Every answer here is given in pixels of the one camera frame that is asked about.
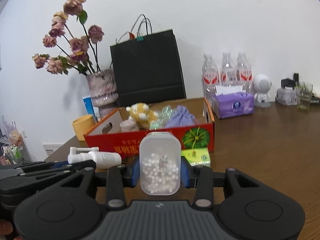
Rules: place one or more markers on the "yellow mug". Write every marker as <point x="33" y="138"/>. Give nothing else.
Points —
<point x="82" y="125"/>

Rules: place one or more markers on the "person left hand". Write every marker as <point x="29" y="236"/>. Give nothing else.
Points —
<point x="6" y="228"/>

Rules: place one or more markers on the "water bottle middle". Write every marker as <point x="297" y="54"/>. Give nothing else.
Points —
<point x="228" y="72"/>

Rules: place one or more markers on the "green tissue pack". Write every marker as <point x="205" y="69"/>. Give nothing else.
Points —
<point x="197" y="156"/>

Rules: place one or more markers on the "clear drinking glass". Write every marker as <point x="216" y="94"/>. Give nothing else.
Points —
<point x="304" y="92"/>

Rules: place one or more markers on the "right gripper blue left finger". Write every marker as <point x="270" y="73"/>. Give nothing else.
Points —
<point x="134" y="172"/>

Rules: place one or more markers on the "iridescent plastic bag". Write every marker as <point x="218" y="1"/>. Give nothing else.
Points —
<point x="162" y="117"/>

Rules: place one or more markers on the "dried pink roses bouquet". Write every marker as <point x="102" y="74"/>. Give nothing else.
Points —
<point x="78" y="53"/>

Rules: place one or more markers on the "white spray bottle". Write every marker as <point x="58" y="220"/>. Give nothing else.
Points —
<point x="103" y="160"/>

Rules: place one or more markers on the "water bottle right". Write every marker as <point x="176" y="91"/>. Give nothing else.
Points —
<point x="243" y="72"/>

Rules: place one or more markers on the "purple ceramic vase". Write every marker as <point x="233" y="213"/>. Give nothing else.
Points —
<point x="103" y="91"/>

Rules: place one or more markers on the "water bottle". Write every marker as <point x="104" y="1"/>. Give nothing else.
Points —
<point x="210" y="77"/>
<point x="243" y="72"/>
<point x="228" y="72"/>

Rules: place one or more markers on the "translucent pill container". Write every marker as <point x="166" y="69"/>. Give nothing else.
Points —
<point x="160" y="164"/>

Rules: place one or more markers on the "yellow white plush toy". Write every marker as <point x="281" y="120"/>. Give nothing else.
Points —
<point x="142" y="114"/>

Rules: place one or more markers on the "black paper bag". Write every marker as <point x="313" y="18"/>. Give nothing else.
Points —
<point x="147" y="68"/>

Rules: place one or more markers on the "blue white tube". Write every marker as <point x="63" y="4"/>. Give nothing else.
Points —
<point x="89" y="106"/>

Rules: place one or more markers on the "purple tissue box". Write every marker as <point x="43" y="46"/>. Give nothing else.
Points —
<point x="232" y="101"/>

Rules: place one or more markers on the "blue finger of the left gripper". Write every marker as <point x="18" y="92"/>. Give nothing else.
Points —
<point x="58" y="164"/>
<point x="75" y="167"/>

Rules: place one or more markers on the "water bottle left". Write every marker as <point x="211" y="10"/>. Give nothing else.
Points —
<point x="210" y="77"/>

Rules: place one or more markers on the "white booklet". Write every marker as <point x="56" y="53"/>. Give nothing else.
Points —
<point x="50" y="148"/>

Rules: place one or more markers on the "clear box with black items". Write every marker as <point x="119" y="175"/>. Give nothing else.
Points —
<point x="286" y="94"/>

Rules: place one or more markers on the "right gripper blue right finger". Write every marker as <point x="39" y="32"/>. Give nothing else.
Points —
<point x="187" y="174"/>

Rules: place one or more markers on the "white robot figurine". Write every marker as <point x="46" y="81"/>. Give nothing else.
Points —
<point x="262" y="85"/>

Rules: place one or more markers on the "purple drawstring pouch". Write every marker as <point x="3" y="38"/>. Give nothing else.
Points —
<point x="181" y="117"/>

